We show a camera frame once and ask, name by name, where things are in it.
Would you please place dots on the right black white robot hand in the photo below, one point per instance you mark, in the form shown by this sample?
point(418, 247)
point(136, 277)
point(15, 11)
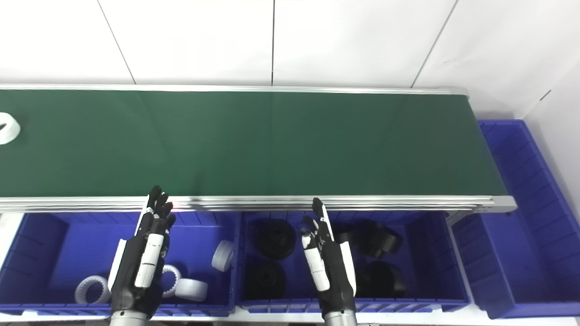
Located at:
point(333, 271)

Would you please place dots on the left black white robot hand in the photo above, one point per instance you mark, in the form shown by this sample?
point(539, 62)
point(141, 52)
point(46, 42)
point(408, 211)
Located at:
point(136, 271)

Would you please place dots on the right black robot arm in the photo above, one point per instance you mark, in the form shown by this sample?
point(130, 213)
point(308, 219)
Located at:
point(340, 319)

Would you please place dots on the black wheel part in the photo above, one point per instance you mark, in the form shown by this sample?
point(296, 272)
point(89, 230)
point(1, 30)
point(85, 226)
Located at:
point(378, 239)
point(383, 280)
point(265, 280)
point(276, 239)

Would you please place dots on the white cylinder part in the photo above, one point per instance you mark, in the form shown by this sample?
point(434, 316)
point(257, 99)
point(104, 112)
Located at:
point(222, 256)
point(192, 290)

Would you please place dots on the blue bin with white parts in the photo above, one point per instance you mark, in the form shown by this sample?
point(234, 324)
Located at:
point(68, 253)

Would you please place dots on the green conveyor belt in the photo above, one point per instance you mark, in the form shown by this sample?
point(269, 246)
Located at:
point(272, 202)
point(272, 145)

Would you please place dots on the blue bin with black parts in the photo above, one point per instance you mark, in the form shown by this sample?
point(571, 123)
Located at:
point(430, 271)

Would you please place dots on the large empty blue bin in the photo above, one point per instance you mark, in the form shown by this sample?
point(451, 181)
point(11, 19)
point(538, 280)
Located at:
point(521, 253)

